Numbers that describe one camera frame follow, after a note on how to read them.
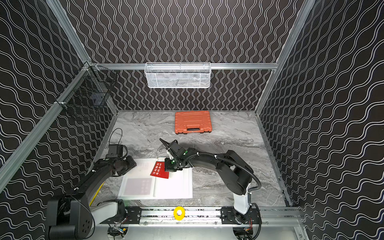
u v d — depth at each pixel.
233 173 0.48
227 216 0.73
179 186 0.82
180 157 0.69
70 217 0.41
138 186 0.82
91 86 0.98
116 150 0.69
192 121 1.10
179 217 0.73
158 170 0.88
